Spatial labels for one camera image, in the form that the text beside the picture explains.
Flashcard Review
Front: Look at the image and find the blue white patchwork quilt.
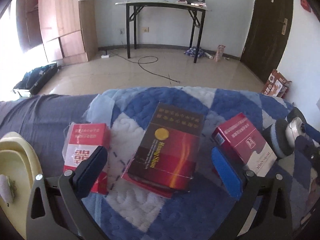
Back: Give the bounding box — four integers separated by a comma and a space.
80, 86, 320, 240

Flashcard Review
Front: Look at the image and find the light blue sponge ball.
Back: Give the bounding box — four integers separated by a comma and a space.
0, 174, 14, 205

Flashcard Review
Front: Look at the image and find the dark blue bed sheet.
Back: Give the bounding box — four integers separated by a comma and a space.
1, 94, 95, 177

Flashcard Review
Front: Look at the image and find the yellow plastic basin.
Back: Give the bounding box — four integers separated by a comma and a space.
1, 132, 42, 239

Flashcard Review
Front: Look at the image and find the maroon white cigarette box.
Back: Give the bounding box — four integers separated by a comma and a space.
212, 113, 277, 177

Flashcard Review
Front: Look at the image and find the black folding table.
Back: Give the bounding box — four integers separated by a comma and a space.
115, 1, 210, 59

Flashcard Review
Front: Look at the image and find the white power strip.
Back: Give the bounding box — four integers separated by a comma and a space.
101, 54, 110, 59

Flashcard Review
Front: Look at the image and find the black floor cable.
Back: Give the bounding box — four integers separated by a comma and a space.
107, 51, 181, 84

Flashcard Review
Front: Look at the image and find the blue checked cloth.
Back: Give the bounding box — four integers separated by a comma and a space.
183, 45, 208, 58

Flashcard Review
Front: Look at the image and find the pink snack bag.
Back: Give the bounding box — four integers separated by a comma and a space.
214, 44, 226, 62

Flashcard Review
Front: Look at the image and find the black open suitcase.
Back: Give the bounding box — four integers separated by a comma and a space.
13, 62, 59, 98

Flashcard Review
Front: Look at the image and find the wooden wardrobe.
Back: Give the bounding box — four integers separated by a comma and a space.
16, 0, 98, 66

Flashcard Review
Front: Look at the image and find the dark wooden door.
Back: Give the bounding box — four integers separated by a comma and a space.
240, 0, 293, 82

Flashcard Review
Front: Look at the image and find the dark red Huangshan box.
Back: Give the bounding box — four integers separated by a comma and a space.
122, 102, 204, 198

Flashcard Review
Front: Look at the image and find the red white cigarette box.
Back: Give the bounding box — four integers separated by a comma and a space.
62, 123, 111, 198

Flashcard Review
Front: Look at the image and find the orange cardboard box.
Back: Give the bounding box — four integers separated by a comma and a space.
261, 69, 292, 99

